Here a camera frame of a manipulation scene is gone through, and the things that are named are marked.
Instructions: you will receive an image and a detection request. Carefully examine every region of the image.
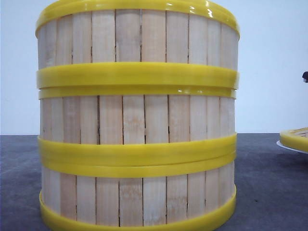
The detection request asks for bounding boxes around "front bamboo steamer basket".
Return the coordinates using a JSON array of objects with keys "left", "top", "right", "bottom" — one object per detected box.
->
[{"left": 40, "top": 162, "right": 236, "bottom": 231}]

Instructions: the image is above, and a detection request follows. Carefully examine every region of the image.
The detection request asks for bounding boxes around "white plate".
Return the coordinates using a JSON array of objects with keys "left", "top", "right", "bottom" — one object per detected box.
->
[{"left": 276, "top": 141, "right": 308, "bottom": 154}]

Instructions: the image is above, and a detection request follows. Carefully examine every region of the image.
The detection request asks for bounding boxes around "yellow rimmed steamer lid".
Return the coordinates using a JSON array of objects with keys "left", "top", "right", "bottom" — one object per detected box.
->
[{"left": 280, "top": 127, "right": 308, "bottom": 153}]

